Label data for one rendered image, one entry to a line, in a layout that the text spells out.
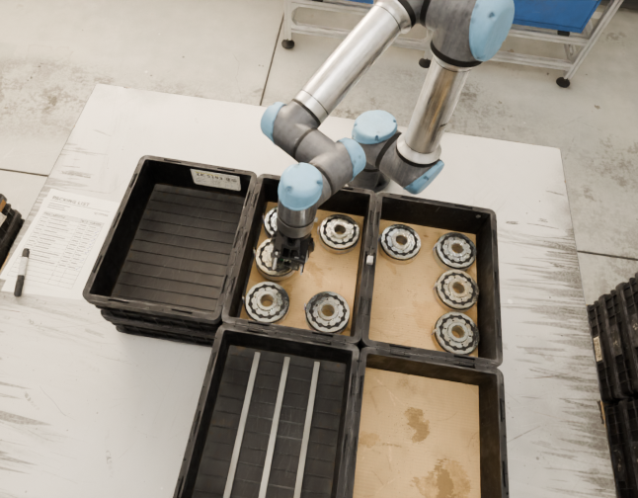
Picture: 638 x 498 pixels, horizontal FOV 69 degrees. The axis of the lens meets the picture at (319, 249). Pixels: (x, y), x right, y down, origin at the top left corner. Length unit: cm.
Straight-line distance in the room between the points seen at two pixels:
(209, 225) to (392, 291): 49
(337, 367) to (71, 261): 78
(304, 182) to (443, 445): 63
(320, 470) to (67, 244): 91
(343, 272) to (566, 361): 64
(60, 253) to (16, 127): 150
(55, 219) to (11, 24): 214
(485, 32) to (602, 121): 226
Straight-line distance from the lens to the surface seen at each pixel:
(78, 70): 306
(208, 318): 101
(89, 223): 148
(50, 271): 144
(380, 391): 108
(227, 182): 123
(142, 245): 124
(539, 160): 174
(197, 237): 122
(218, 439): 106
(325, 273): 115
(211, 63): 294
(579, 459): 136
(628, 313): 200
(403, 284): 117
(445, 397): 111
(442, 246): 121
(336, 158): 87
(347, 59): 97
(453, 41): 100
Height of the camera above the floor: 187
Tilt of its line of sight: 61 degrees down
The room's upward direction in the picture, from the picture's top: 7 degrees clockwise
